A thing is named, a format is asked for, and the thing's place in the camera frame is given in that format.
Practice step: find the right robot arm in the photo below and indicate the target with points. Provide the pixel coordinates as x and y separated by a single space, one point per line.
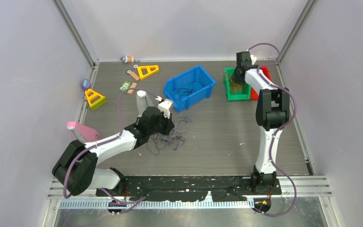
272 112

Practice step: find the yellow triangle toy near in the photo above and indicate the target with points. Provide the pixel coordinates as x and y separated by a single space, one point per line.
94 99

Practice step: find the wooden block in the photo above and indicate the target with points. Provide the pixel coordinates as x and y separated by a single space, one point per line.
131 89

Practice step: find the small figurine toy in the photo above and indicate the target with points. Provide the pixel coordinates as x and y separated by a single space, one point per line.
127 59

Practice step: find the blue plastic bin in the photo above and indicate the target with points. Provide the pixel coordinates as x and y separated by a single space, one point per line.
189 88

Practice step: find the pink metronome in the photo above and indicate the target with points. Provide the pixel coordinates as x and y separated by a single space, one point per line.
82 133

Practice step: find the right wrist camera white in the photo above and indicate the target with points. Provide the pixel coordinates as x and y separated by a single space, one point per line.
253 59

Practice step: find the green toy block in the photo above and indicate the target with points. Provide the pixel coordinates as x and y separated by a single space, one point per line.
126 85

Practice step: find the yellow triangle toy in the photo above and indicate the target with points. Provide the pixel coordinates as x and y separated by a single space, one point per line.
147 71
94 99

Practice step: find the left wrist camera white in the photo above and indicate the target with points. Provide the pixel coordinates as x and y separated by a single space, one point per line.
164 106

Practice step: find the purple round toy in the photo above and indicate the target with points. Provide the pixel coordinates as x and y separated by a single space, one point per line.
86 84

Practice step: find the green plastic bin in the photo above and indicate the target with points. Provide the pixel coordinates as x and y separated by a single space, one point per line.
234 91

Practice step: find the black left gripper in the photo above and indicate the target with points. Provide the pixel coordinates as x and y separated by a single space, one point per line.
168 124

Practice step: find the tan strip with ring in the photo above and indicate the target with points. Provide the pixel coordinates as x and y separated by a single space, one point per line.
133 74

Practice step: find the yellow triangle toy far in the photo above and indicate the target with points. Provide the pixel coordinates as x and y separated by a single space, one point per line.
147 71

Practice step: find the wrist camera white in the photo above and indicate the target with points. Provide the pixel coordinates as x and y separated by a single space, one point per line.
164 106
253 59

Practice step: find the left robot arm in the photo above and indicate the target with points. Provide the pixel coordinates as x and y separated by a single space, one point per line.
77 168

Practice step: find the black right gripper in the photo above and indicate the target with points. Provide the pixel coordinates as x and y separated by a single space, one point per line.
234 78

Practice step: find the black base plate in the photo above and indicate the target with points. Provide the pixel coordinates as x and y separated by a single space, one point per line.
189 188

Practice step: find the red plastic bin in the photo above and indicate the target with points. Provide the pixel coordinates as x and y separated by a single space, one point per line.
254 94

